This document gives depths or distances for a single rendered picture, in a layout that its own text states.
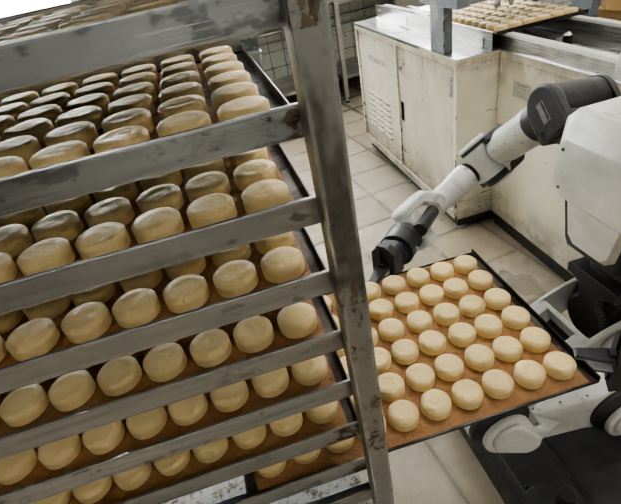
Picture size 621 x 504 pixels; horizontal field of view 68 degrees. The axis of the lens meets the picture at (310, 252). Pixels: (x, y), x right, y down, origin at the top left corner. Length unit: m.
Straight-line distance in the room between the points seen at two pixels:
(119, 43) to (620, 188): 0.77
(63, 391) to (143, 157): 0.33
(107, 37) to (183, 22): 0.05
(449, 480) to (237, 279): 1.15
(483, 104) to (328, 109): 1.83
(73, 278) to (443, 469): 1.29
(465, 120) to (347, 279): 1.75
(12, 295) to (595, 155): 0.86
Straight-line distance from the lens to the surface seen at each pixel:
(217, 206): 0.48
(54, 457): 0.71
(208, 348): 0.59
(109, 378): 0.62
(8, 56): 0.41
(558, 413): 1.29
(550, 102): 1.08
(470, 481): 1.55
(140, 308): 0.54
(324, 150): 0.39
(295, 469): 0.80
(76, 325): 0.56
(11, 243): 0.58
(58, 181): 0.43
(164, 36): 0.39
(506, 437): 1.14
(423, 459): 1.58
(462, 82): 2.11
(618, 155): 0.91
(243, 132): 0.41
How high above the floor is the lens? 1.36
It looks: 34 degrees down
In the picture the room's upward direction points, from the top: 12 degrees counter-clockwise
